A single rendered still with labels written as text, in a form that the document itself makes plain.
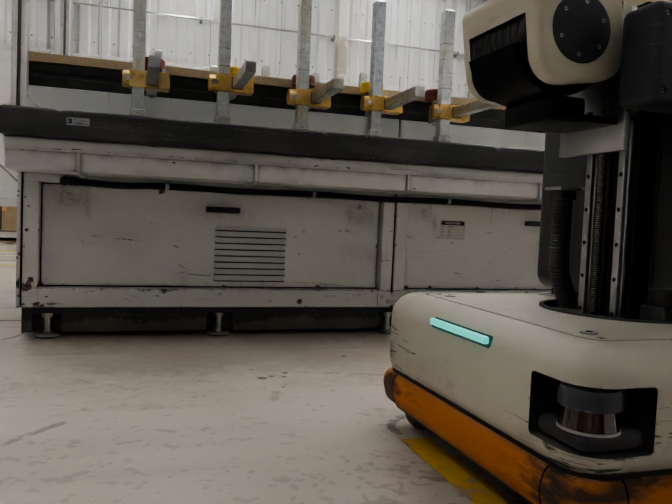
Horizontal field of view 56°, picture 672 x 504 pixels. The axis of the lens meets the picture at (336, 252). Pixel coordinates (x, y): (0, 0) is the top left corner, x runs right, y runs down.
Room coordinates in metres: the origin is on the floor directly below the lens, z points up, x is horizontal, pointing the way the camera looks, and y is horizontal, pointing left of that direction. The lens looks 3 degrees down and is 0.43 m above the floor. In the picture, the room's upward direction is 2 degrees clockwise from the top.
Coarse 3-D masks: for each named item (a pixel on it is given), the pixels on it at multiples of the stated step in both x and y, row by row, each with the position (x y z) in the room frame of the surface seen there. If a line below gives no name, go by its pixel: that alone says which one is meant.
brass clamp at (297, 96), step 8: (296, 88) 2.03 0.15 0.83; (288, 96) 2.04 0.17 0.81; (296, 96) 2.03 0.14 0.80; (304, 96) 2.04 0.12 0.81; (288, 104) 2.05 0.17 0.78; (296, 104) 2.04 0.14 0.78; (304, 104) 2.04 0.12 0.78; (312, 104) 2.05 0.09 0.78; (320, 104) 2.05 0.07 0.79; (328, 104) 2.06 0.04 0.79
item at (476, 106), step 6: (474, 102) 2.06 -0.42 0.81; (480, 102) 2.02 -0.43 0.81; (456, 108) 2.17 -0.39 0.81; (462, 108) 2.13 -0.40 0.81; (468, 108) 2.09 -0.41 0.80; (474, 108) 2.06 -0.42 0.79; (480, 108) 2.02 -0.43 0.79; (486, 108) 2.01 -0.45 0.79; (456, 114) 2.17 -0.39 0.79; (462, 114) 2.14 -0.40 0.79; (468, 114) 2.14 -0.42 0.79; (432, 120) 2.34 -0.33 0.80
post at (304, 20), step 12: (300, 0) 2.05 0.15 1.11; (300, 12) 2.05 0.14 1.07; (300, 24) 2.04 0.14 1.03; (300, 36) 2.04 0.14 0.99; (300, 48) 2.04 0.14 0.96; (300, 60) 2.04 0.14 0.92; (300, 72) 2.04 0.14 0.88; (300, 84) 2.04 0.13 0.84; (300, 108) 2.04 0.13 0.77; (300, 120) 2.04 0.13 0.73
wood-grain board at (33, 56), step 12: (36, 60) 2.00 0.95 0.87; (48, 60) 2.01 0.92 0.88; (60, 60) 2.02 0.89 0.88; (72, 60) 2.03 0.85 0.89; (84, 60) 2.04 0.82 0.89; (96, 60) 2.05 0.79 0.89; (108, 60) 2.06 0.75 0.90; (168, 72) 2.12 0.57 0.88; (180, 72) 2.13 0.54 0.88; (192, 72) 2.14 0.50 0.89; (204, 72) 2.15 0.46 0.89; (216, 72) 2.17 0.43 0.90; (264, 84) 2.22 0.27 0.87; (276, 84) 2.23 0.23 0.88; (288, 84) 2.24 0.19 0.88; (492, 108) 2.48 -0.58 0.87; (504, 108) 2.49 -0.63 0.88
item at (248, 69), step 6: (246, 66) 1.74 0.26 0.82; (252, 66) 1.75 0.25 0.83; (240, 72) 1.82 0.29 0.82; (246, 72) 1.75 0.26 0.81; (252, 72) 1.75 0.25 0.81; (234, 78) 1.94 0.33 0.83; (240, 78) 1.83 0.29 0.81; (246, 78) 1.82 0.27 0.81; (234, 84) 1.93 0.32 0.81; (240, 84) 1.91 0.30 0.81; (234, 96) 2.11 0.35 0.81
